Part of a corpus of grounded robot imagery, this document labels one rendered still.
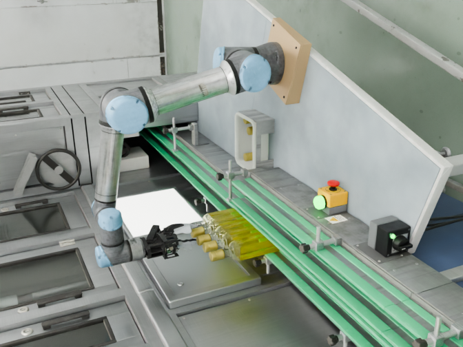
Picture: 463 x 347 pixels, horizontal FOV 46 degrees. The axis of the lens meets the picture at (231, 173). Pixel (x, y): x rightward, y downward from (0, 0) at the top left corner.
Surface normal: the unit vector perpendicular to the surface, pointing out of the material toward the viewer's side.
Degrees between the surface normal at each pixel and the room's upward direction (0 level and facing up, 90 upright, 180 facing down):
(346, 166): 0
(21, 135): 90
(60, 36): 90
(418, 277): 90
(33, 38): 90
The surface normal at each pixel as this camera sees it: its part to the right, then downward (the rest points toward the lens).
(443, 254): -0.01, -0.93
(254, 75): 0.50, 0.30
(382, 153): -0.91, 0.16
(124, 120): 0.26, 0.39
